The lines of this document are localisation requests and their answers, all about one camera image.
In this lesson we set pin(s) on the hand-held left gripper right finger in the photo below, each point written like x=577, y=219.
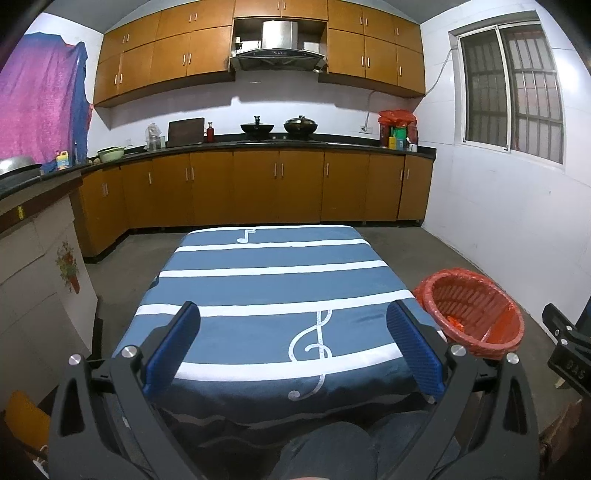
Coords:
x=415, y=350

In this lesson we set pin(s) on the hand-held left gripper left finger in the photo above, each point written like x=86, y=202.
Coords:
x=171, y=350

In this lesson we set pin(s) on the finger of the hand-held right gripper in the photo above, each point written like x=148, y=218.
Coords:
x=556, y=318

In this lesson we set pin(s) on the red plastic bag liner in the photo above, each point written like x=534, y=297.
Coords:
x=505, y=325

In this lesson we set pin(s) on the orange plastic basket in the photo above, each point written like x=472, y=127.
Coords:
x=466, y=295

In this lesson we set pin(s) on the cardboard box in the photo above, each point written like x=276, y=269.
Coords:
x=565, y=427

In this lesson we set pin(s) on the blue white striped cloth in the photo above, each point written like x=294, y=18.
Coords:
x=277, y=286

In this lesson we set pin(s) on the person's legs in jeans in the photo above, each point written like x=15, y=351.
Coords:
x=323, y=452

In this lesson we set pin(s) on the white cabinet with flower sticker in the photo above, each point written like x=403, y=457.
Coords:
x=32, y=277

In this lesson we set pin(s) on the yellow plastic stool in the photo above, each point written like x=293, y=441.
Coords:
x=25, y=415

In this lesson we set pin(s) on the wooden lower kitchen cabinets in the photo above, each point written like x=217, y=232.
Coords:
x=258, y=184

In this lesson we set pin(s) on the wooden kitchen cabinets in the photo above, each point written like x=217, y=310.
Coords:
x=258, y=184
x=184, y=50

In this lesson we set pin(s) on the pale green basin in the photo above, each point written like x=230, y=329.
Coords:
x=111, y=154

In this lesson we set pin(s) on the clear container with plastic bag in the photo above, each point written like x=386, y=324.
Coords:
x=154, y=137

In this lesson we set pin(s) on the green container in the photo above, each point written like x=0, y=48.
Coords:
x=400, y=136

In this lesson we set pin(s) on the yellow detergent bottle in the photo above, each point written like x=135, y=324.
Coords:
x=62, y=161

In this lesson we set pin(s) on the red jar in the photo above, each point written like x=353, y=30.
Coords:
x=383, y=134

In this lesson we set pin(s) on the dark wooden cutting board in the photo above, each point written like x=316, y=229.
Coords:
x=185, y=132

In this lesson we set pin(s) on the red bottle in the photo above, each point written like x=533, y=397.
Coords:
x=211, y=134

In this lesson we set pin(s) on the black kitchen countertop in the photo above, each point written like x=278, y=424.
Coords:
x=323, y=144

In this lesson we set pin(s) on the barred window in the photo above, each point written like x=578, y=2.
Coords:
x=512, y=92

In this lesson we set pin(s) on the red plastic bag bundle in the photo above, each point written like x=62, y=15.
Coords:
x=396, y=117

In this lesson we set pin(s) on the black wok with knob lid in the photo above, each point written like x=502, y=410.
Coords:
x=257, y=130

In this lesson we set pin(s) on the metal basin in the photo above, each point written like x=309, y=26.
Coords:
x=18, y=165

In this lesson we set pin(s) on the black wok with domed lid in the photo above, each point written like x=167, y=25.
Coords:
x=300, y=125

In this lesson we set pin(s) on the purple blue hanging cloth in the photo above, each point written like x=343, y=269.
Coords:
x=41, y=101

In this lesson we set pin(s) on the wooden upper kitchen cabinets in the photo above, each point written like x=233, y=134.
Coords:
x=184, y=50

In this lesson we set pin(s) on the steel range hood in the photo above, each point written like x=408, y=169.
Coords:
x=277, y=55

